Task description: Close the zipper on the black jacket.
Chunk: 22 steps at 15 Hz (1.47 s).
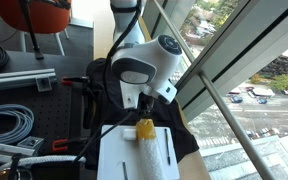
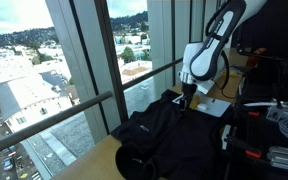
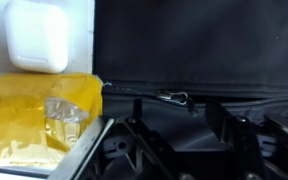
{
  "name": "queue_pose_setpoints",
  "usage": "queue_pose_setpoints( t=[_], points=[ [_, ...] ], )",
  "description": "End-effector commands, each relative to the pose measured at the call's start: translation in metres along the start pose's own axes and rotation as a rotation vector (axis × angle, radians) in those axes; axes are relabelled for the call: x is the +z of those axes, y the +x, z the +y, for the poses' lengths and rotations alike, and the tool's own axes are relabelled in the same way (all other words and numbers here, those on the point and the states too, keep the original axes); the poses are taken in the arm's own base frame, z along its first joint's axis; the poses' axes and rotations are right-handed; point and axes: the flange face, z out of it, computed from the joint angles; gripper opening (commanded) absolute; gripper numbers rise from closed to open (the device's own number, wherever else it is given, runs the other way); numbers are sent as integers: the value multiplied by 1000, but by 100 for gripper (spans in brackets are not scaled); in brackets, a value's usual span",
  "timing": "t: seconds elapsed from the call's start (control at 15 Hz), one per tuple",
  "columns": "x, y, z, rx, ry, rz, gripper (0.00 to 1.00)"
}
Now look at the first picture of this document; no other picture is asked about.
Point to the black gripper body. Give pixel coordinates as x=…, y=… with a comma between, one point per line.
x=146, y=104

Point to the black zip jacket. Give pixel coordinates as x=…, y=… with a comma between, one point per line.
x=174, y=123

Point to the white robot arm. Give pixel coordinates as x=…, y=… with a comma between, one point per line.
x=150, y=60

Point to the small white block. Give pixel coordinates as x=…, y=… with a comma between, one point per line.
x=129, y=134

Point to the white roll with yellow end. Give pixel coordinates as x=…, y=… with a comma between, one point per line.
x=149, y=156

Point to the white plastic board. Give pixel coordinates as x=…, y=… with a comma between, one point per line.
x=114, y=156

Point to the thin metal handrail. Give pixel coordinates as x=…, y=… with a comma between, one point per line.
x=174, y=31

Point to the thick metal handrail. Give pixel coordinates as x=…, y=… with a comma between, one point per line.
x=230, y=123

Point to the orange chair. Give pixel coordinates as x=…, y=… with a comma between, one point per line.
x=47, y=16

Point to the black tripod leg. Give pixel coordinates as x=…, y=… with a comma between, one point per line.
x=30, y=30

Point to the round metal rim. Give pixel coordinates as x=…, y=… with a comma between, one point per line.
x=4, y=173

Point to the grey corner bracket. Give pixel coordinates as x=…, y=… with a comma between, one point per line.
x=44, y=84
x=31, y=141

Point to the grey window frame beam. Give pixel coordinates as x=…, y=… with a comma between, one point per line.
x=237, y=43

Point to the long aluminium extrusion rail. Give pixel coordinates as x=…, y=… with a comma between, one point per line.
x=24, y=78

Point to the short aluminium extrusion rail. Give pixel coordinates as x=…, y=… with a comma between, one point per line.
x=4, y=150

